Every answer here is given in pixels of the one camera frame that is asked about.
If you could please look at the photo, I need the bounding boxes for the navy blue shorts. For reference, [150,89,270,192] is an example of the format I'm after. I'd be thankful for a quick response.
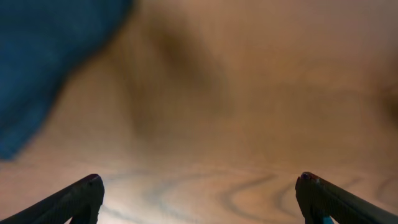
[1,0,132,159]

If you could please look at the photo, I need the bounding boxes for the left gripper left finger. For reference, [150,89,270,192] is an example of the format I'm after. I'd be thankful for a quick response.
[1,174,104,224]

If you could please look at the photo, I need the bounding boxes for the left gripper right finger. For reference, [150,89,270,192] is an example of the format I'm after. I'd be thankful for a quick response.
[295,172,397,224]

